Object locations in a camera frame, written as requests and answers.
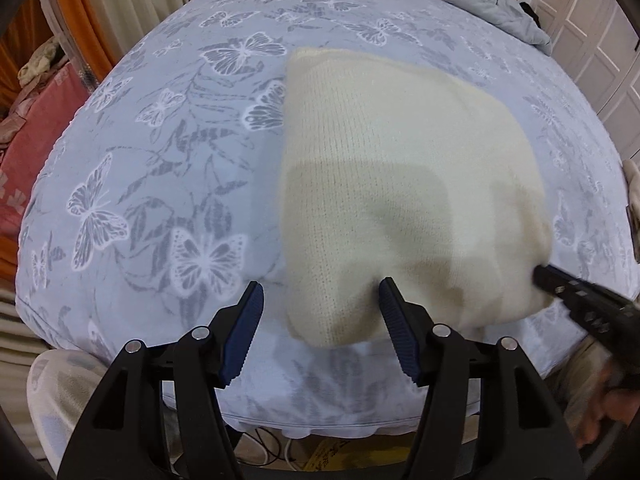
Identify white curtain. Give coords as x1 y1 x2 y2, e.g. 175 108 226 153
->
82 0 197 58

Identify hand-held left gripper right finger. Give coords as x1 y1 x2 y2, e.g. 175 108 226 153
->
377 276 586 480

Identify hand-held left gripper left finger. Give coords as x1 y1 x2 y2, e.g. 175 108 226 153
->
57 280 265 480

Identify cream knit cardigan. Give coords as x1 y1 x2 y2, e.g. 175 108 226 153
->
280 48 554 349

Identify black bag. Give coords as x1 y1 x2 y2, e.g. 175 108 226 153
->
520 2 545 30

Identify bed with butterfly sheet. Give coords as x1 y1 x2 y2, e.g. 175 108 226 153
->
14 0 640 442

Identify white wardrobe doors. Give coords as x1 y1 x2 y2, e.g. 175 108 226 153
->
515 0 640 157

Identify orange curtain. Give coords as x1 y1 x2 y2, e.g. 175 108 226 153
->
0 0 103 111

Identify person's right leg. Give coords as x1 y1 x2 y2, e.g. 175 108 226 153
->
552 340 640 453

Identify yellow cardboard box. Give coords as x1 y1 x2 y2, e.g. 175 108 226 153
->
302 437 361 476

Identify beige crumpled cloth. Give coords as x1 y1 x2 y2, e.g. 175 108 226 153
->
17 37 65 87

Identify white cable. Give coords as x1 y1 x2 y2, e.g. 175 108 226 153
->
282 435 301 471

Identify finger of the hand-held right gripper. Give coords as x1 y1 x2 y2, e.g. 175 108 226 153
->
532 262 640 355

